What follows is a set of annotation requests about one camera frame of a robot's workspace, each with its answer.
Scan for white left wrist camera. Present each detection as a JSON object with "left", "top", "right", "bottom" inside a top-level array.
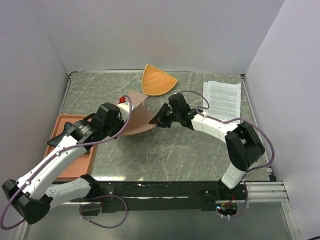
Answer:
[{"left": 117, "top": 95, "right": 136, "bottom": 120}]

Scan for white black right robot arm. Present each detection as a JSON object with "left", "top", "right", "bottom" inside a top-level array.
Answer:
[{"left": 149, "top": 93, "right": 265, "bottom": 200}]

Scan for aluminium frame rail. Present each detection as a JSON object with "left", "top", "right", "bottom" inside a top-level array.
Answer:
[{"left": 246, "top": 181, "right": 289, "bottom": 202}]

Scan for pink brown file folder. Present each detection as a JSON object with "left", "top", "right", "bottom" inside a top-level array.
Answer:
[{"left": 120, "top": 90, "right": 157, "bottom": 137}]

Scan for orange woven wicker basket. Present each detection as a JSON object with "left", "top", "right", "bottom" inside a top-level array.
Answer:
[{"left": 141, "top": 64, "right": 178, "bottom": 96}]

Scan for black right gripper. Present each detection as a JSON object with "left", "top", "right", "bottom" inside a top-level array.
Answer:
[{"left": 149, "top": 103, "right": 181, "bottom": 129}]

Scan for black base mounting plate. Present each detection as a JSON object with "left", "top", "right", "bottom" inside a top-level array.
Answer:
[{"left": 71, "top": 181, "right": 246, "bottom": 213}]

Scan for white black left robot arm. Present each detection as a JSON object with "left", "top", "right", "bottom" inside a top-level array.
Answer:
[{"left": 2, "top": 101, "right": 135, "bottom": 225}]

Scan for salmon pink plastic tray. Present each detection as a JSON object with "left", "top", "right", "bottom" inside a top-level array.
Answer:
[{"left": 43, "top": 114, "right": 98, "bottom": 181}]

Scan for white printed paper sheet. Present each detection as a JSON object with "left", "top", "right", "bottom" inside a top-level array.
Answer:
[{"left": 203, "top": 81, "right": 241, "bottom": 121}]

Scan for dark teal star dish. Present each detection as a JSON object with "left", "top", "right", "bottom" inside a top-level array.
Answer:
[{"left": 47, "top": 121, "right": 73, "bottom": 147}]

